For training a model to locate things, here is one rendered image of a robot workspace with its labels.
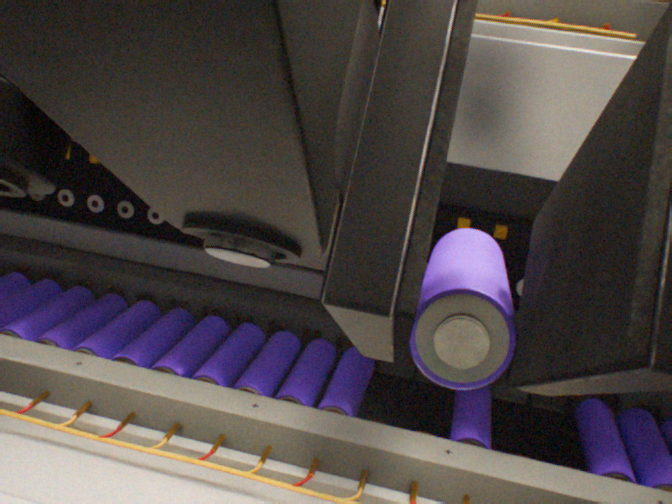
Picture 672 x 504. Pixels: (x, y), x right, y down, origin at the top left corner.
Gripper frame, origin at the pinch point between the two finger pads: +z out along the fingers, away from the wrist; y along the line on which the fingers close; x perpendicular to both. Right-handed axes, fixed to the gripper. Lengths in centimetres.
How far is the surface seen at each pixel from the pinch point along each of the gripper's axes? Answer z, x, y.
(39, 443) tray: 19.4, 7.1, 15.2
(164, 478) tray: 19.1, 7.2, 9.5
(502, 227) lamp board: 28.4, -8.1, -2.6
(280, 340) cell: 26.9, 0.5, 7.7
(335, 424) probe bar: 20.4, 3.7, 3.4
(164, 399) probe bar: 19.9, 4.2, 10.6
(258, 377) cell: 23.3, 2.6, 7.6
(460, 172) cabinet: 33.0, -12.4, 0.1
